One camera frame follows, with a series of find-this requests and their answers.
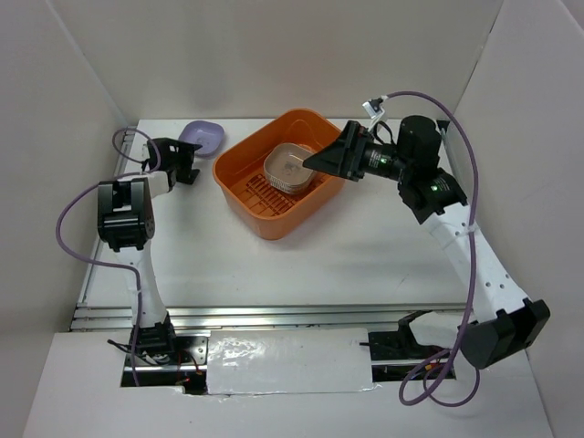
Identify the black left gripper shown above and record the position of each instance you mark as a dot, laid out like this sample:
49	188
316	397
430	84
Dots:
185	153

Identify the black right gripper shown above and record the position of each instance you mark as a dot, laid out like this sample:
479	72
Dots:
344	156

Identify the cream panda plate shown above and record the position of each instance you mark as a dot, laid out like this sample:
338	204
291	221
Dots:
284	171

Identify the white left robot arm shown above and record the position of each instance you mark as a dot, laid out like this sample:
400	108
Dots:
126	223

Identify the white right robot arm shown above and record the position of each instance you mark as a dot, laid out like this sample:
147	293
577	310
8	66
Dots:
506	319

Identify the orange plastic bin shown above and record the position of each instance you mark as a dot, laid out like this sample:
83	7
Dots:
263	178

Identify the purple plate on table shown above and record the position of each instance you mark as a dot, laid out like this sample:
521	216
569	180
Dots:
207	134

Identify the white foil tape sheet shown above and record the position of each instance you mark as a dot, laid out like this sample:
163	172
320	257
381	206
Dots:
288	361

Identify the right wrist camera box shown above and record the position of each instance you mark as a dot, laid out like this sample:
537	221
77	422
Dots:
374	108

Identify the aluminium table frame rail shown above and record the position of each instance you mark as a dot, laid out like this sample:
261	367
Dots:
112	196

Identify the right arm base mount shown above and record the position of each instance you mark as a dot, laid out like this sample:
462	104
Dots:
394	353

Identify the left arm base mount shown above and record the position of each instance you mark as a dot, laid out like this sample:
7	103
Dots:
185	368

